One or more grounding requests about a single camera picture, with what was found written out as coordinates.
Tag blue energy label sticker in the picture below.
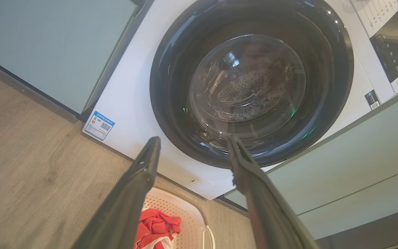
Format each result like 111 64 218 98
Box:
84 111 115 141

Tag round white filter cover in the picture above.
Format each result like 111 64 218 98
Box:
188 178 216 194

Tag white perforated laundry basket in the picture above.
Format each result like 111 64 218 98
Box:
141 187 217 249

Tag round black glass washer door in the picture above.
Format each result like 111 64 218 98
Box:
150 0 354 169

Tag white front-load washing machine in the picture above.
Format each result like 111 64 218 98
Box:
83 0 398 200

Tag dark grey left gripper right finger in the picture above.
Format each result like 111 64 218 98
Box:
227 135 319 249

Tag red and white garment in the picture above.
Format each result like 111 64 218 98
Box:
134 208 181 249

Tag small black sticker on washer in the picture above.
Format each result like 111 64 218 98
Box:
365 90 381 110

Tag black washer control display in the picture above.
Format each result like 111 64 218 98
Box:
370 9 398 83

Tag pale green cabinet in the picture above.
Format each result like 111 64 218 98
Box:
225 81 398 240
0 0 138 115

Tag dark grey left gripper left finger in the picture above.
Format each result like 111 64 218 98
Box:
72 136 161 249

